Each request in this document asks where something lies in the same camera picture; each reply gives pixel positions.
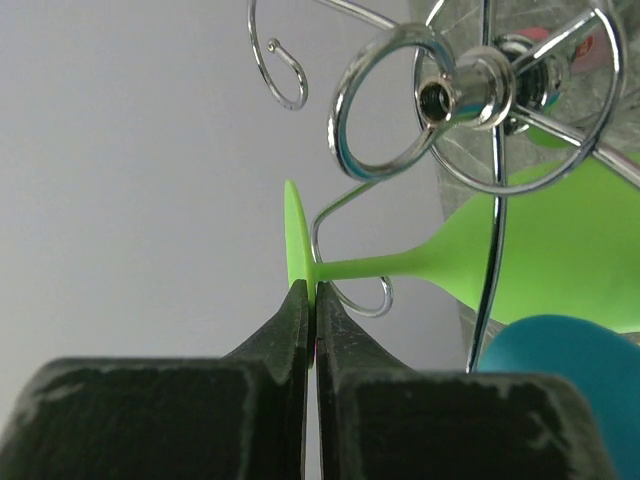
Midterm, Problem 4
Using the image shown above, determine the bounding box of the light green wine glass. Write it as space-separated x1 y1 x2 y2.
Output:
284 159 639 334

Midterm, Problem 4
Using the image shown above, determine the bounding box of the blue plastic wine glass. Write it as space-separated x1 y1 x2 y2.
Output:
477 315 639 479

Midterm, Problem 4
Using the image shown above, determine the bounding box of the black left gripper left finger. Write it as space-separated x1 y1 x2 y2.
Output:
1 280 310 479

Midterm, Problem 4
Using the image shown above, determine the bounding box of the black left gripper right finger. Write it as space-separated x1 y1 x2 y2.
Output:
315 284 616 479

